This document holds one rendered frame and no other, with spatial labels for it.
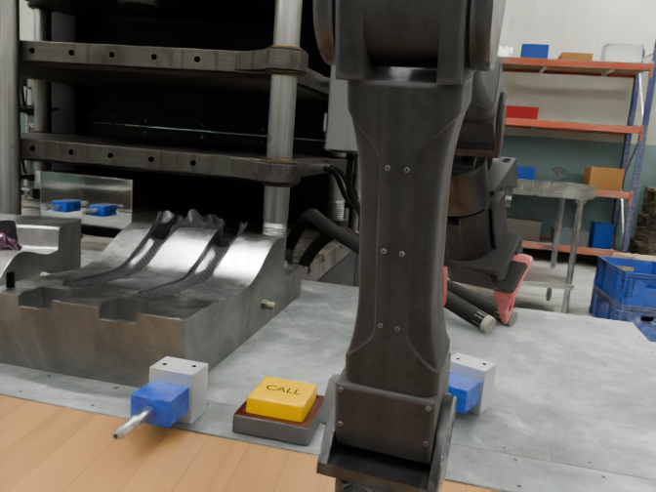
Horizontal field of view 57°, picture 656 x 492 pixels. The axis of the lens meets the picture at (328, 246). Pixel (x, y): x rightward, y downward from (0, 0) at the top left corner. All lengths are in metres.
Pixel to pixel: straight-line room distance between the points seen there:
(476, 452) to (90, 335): 0.45
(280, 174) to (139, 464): 0.90
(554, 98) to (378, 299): 7.07
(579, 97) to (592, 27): 0.73
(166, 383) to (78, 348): 0.16
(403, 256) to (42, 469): 0.39
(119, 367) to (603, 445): 0.55
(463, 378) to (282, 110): 0.85
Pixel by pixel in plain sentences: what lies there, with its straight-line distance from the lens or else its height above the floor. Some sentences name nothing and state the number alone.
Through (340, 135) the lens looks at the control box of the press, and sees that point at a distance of 1.51.
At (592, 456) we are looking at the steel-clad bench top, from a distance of 0.72.
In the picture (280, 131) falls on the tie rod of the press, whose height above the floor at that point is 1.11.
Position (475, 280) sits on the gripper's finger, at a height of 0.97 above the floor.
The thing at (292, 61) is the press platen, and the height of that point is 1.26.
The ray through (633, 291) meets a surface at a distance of 4.26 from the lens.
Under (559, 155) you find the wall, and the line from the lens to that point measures 7.40.
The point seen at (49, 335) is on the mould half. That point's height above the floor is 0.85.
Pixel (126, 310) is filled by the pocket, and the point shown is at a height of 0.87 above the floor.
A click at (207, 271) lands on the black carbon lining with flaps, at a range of 0.94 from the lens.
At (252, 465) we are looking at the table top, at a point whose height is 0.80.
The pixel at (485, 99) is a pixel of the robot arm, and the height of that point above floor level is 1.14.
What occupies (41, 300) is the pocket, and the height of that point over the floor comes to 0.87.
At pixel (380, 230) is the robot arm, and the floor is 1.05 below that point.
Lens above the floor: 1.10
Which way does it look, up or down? 10 degrees down
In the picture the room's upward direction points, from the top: 4 degrees clockwise
